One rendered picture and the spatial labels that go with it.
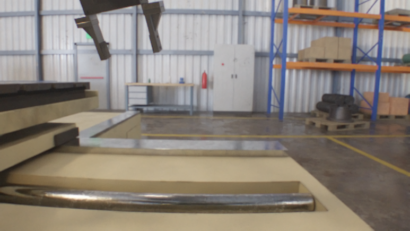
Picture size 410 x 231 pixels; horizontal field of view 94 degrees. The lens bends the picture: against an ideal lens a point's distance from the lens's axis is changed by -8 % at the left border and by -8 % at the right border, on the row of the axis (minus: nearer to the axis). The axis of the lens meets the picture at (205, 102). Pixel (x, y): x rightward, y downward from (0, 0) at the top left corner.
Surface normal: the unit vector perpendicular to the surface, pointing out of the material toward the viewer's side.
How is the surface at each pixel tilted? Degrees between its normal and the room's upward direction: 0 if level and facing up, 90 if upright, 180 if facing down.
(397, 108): 90
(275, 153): 90
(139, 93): 90
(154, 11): 113
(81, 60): 90
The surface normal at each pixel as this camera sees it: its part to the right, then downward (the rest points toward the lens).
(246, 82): 0.02, 0.11
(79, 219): 0.02, -0.99
